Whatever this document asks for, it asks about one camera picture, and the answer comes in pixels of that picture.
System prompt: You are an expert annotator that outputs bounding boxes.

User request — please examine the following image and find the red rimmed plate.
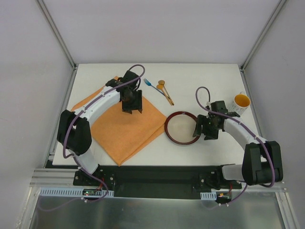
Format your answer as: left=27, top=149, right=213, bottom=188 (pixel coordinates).
left=164, top=111, right=200, bottom=146

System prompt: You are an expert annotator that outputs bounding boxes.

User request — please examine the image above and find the aluminium front rail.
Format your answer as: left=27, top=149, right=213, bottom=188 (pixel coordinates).
left=29, top=168, right=287, bottom=192

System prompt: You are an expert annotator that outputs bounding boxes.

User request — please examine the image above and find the white floral mug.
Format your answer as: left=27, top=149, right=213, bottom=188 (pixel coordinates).
left=228, top=92, right=251, bottom=116

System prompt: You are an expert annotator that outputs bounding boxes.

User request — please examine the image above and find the left aluminium frame post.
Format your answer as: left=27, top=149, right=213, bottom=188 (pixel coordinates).
left=35, top=0, right=77, bottom=69

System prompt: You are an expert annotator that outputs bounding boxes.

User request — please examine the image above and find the white cable duct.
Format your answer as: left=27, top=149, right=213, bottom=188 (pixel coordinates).
left=200, top=191, right=217, bottom=201
left=40, top=187, right=114, bottom=198

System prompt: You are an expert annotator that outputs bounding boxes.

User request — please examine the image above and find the right white cable duct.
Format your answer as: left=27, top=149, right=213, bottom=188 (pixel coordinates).
left=200, top=191, right=217, bottom=201

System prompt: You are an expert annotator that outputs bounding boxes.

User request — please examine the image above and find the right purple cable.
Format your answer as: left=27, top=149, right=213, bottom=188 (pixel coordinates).
left=195, top=86, right=278, bottom=208

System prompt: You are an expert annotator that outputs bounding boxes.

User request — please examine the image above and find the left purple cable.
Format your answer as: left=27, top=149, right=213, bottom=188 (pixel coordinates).
left=38, top=64, right=146, bottom=212

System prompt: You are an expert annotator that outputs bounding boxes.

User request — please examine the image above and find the orange cloth placemat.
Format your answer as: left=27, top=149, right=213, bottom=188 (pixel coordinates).
left=71, top=75, right=167, bottom=167

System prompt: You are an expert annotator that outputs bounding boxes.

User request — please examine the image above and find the left white cable duct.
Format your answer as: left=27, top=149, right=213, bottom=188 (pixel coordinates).
left=40, top=187, right=114, bottom=198

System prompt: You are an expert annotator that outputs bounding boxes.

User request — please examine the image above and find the right aluminium frame post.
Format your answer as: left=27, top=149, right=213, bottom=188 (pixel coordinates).
left=240, top=0, right=288, bottom=72

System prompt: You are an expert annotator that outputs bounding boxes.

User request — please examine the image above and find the purple cable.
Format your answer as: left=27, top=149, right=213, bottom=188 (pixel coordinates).
left=38, top=64, right=146, bottom=212
left=195, top=86, right=278, bottom=208

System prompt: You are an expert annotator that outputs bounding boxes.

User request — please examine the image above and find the aluminium frame post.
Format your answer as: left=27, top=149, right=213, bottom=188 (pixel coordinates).
left=35, top=0, right=77, bottom=69
left=240, top=0, right=288, bottom=72

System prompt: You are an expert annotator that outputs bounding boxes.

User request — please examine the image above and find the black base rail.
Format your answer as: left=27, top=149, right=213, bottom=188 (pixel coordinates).
left=73, top=166, right=242, bottom=199

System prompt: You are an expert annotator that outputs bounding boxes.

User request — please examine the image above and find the blue metal fork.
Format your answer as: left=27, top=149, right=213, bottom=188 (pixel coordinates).
left=143, top=78, right=164, bottom=95

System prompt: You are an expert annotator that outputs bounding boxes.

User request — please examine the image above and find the gold spoon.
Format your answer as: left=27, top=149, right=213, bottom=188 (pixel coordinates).
left=157, top=84, right=174, bottom=106
left=158, top=80, right=174, bottom=105

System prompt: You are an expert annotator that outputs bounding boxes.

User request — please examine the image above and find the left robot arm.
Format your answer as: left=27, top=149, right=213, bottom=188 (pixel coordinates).
left=57, top=70, right=142, bottom=186

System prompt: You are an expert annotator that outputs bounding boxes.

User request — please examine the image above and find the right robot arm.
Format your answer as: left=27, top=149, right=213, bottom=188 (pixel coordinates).
left=193, top=101, right=284, bottom=188

